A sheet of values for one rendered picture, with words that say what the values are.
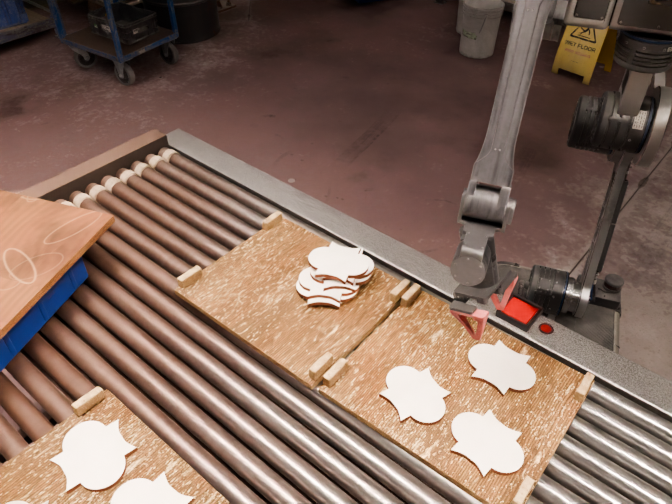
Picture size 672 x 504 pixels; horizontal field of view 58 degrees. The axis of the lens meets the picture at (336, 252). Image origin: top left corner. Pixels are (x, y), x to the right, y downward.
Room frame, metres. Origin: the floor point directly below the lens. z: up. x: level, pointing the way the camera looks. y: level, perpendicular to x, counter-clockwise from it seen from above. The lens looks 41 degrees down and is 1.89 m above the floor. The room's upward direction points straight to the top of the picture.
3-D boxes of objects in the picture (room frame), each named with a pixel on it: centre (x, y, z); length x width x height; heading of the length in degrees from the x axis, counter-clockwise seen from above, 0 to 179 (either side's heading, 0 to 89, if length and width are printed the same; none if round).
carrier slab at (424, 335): (0.70, -0.24, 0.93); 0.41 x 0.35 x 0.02; 52
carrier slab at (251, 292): (0.96, 0.09, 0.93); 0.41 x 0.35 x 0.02; 51
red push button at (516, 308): (0.90, -0.40, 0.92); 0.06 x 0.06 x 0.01; 50
